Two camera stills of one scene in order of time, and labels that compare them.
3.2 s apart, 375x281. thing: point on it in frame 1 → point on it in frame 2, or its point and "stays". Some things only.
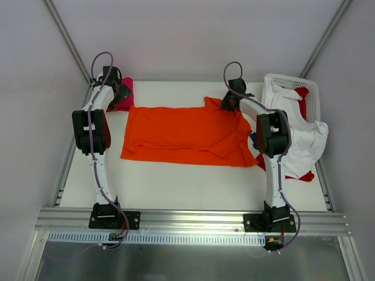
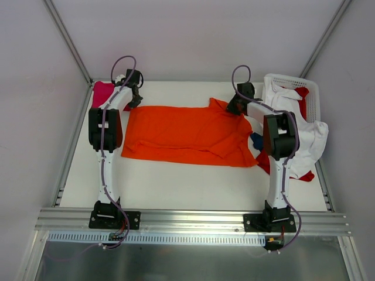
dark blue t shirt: [254, 137] stays
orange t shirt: [210, 134] stays
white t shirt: [307, 140] stays
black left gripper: [123, 92] → [136, 99]
